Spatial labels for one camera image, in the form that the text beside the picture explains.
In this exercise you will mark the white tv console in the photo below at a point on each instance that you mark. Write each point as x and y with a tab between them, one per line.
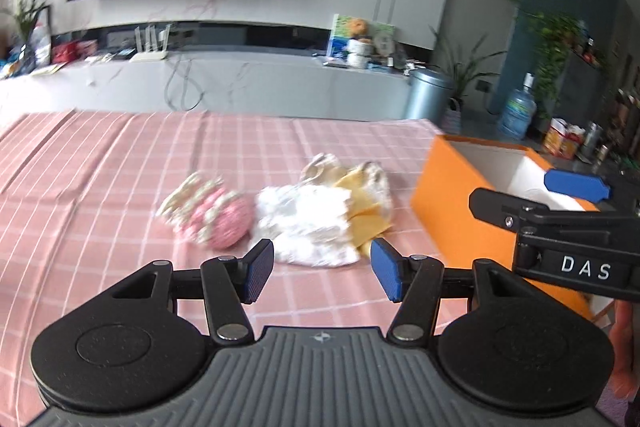
246	83

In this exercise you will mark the white wifi router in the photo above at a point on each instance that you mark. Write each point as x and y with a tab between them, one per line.
151	45

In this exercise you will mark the yellow cloth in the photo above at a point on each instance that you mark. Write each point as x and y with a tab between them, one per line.
370	204

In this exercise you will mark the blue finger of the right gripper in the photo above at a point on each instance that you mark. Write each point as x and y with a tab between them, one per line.
500	209
577	185

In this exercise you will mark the pink checked tablecloth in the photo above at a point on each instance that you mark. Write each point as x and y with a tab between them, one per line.
87	198

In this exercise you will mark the teddy bear toy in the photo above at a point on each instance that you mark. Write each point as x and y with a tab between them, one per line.
357	28

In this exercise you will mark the white terry bib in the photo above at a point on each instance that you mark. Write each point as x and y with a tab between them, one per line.
325	170

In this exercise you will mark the hanging ivy plant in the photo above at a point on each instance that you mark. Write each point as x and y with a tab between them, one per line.
556	34

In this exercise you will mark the blue water jug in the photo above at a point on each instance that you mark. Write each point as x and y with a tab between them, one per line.
519	110

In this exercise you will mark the grey metal trash can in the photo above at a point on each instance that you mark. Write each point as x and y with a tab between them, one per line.
429	93

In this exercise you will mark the pink white crochet item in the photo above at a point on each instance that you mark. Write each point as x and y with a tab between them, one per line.
204	211

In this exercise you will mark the orange cardboard box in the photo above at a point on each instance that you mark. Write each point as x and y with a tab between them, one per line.
455	167

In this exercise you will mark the orange gift box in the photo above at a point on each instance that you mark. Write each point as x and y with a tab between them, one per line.
563	139

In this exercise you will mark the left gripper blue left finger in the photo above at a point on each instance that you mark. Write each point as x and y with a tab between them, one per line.
228	284

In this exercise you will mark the potted orchid plant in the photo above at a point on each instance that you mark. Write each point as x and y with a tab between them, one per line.
463	67

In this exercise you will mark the white fluffy cloth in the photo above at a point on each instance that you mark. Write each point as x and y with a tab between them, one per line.
307	225

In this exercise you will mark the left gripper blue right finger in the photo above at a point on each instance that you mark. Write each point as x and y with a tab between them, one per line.
415	283

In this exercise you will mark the left green potted plant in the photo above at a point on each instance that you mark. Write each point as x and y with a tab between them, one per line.
25	14

